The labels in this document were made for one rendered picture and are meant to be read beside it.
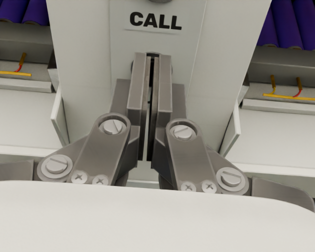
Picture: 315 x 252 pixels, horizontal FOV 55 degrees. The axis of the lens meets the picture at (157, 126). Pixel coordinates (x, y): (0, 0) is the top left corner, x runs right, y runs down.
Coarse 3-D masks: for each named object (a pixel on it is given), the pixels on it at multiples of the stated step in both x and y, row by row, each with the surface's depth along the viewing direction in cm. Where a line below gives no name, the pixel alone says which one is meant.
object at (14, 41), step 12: (0, 24) 22; (12, 24) 22; (24, 24) 22; (0, 36) 21; (12, 36) 21; (24, 36) 22; (36, 36) 22; (48, 36) 22; (0, 48) 22; (12, 48) 22; (24, 48) 22; (36, 48) 22; (48, 48) 22; (24, 60) 23; (36, 60) 23; (48, 60) 23; (0, 72) 22; (12, 72) 22
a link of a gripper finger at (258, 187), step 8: (256, 184) 10; (264, 184) 10; (272, 184) 10; (280, 184) 10; (248, 192) 10; (256, 192) 10; (264, 192) 10; (272, 192) 10; (280, 192) 10; (288, 192) 10; (296, 192) 10; (304, 192) 10; (288, 200) 9; (296, 200) 9; (304, 200) 9; (312, 200) 10; (312, 208) 9
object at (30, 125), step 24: (24, 72) 23; (48, 72) 20; (0, 96) 22; (24, 96) 22; (48, 96) 22; (0, 120) 21; (24, 120) 21; (48, 120) 21; (0, 144) 20; (24, 144) 20; (48, 144) 20
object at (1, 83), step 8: (0, 80) 22; (8, 80) 22; (16, 80) 22; (24, 80) 22; (32, 80) 22; (8, 88) 22; (16, 88) 22; (24, 88) 22; (32, 88) 22; (40, 88) 22; (48, 88) 22
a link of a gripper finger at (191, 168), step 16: (176, 128) 10; (192, 128) 10; (176, 144) 10; (192, 144) 10; (176, 160) 9; (192, 160) 9; (208, 160) 9; (160, 176) 11; (176, 176) 9; (192, 176) 9; (208, 176) 9; (208, 192) 8
